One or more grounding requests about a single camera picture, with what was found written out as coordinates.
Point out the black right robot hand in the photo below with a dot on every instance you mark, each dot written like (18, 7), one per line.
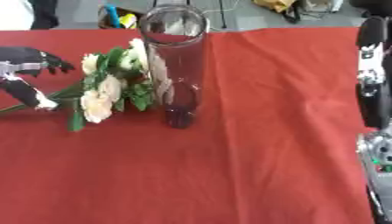
(373, 102)

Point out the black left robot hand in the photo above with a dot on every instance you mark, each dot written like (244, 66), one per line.
(23, 57)

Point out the white rose bouquet green leaves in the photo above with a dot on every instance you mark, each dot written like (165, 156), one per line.
(104, 93)

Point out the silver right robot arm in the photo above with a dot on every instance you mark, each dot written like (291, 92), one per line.
(380, 163)

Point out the tall clear glass vase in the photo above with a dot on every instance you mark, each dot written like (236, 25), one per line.
(176, 73)

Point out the person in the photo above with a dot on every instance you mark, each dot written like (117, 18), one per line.
(43, 13)

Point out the blue and yellow bag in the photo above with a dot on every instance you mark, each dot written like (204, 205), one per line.
(120, 19)

